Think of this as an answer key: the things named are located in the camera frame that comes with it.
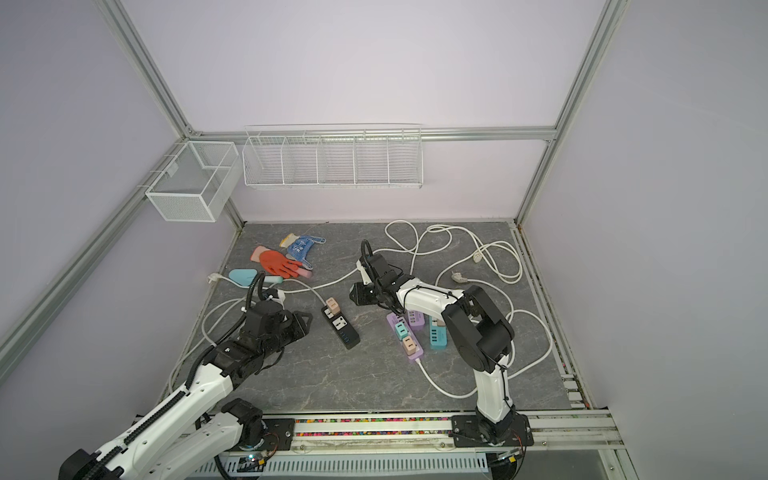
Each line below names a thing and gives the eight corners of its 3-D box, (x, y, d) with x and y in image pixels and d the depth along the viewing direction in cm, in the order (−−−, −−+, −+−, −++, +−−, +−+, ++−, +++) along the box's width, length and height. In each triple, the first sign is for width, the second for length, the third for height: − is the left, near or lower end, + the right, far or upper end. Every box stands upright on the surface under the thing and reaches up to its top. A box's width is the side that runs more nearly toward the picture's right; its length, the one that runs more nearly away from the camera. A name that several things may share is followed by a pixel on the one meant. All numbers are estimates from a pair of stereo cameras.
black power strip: (349, 351, 89) (348, 347, 87) (321, 314, 97) (319, 309, 95) (361, 342, 91) (360, 337, 89) (333, 306, 99) (331, 301, 96)
